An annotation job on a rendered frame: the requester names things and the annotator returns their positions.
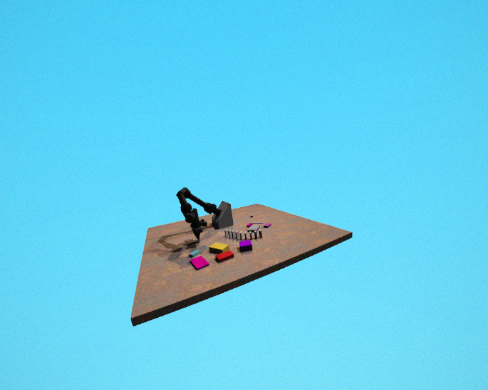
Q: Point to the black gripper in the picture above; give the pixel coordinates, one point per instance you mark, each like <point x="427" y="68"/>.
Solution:
<point x="196" y="229"/>

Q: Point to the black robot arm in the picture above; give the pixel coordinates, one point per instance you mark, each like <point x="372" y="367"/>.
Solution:
<point x="190" y="213"/>

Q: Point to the purple block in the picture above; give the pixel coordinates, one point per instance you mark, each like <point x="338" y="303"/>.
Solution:
<point x="245" y="246"/>

